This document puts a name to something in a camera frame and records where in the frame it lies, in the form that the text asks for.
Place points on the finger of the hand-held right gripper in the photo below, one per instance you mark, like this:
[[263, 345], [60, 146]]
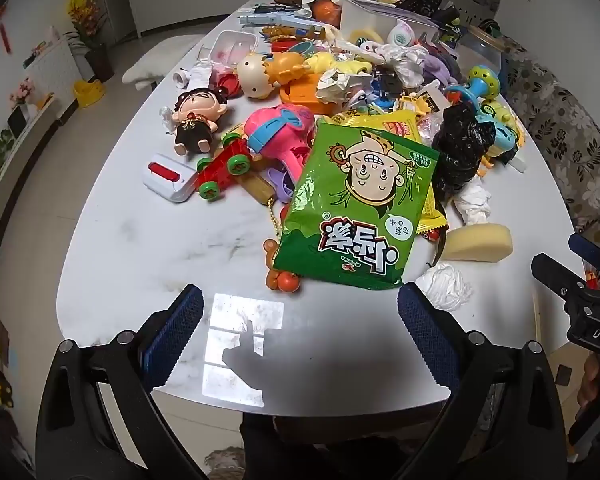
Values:
[[555, 272], [585, 250]]

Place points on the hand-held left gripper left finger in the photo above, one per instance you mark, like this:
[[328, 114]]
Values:
[[175, 332]]

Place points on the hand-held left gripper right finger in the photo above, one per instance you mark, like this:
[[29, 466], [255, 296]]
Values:
[[427, 335]]

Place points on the green snack packet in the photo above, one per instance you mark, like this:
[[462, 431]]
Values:
[[355, 200]]

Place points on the person's right hand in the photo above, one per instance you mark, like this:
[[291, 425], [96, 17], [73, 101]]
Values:
[[591, 382]]

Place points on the white crumpled tissue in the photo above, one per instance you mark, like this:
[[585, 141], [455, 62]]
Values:
[[472, 205], [445, 285]]

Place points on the yellow sponge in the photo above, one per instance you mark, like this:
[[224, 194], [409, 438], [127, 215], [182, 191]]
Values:
[[480, 242]]

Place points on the yellow snack packet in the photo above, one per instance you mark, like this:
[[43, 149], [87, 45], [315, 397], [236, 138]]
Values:
[[432, 210], [402, 122]]

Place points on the floral sofa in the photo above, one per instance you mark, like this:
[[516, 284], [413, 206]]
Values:
[[565, 125]]

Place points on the green and yellow toy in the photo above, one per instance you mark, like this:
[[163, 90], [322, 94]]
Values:
[[502, 125]]

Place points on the white device with red stripe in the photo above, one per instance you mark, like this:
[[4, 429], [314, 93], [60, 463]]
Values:
[[167, 180]]

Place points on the black plastic bag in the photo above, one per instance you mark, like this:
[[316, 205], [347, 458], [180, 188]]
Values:
[[462, 145]]

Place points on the red toy car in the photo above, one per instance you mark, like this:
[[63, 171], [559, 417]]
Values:
[[225, 165]]

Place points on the purple plastic toy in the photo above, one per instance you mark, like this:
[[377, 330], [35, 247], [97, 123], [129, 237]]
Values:
[[282, 185]]

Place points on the blue and green rattle toy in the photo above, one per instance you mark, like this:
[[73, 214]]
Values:
[[480, 82]]

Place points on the black-haired doll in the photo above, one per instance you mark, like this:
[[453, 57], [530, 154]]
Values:
[[195, 120]]

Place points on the pink toy hair dryer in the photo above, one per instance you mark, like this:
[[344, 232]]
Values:
[[280, 132]]

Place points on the clear jar with yellow rim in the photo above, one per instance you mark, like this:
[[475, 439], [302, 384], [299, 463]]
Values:
[[480, 47]]

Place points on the purple cloth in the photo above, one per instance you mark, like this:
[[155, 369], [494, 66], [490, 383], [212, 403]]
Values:
[[442, 65]]

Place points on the red plastic lid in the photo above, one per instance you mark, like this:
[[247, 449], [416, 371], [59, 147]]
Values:
[[228, 85]]

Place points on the yellow plastic stool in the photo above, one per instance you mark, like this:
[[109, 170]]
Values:
[[89, 92]]

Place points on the white plastic wrap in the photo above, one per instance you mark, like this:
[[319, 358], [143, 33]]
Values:
[[190, 76]]

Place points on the white crumpled plastic bag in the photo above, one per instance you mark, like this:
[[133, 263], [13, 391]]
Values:
[[405, 62]]

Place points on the white crumpled paper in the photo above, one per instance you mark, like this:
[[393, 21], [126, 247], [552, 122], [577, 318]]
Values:
[[337, 85]]

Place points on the egg head toy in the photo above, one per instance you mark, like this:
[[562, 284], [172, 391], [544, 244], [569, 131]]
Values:
[[254, 76]]

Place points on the white cushioned chair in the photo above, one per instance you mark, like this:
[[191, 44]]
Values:
[[155, 62]]

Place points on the white round tissue pack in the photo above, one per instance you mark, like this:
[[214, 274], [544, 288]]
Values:
[[402, 35]]

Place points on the clear plastic container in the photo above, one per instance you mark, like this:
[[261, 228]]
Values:
[[232, 47]]

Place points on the orange and yellow toy figure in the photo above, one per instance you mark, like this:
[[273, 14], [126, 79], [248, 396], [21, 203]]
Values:
[[292, 65]]

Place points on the white low cabinet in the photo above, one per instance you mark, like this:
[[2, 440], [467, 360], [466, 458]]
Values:
[[50, 67]]

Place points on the white open box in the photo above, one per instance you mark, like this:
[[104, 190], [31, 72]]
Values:
[[370, 12]]

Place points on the potted yellow flower plant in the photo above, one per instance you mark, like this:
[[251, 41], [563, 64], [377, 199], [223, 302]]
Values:
[[87, 25]]

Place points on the blue toy gun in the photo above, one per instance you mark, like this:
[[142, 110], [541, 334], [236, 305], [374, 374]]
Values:
[[275, 20]]

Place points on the orange ball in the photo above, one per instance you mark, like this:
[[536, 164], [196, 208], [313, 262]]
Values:
[[326, 10]]

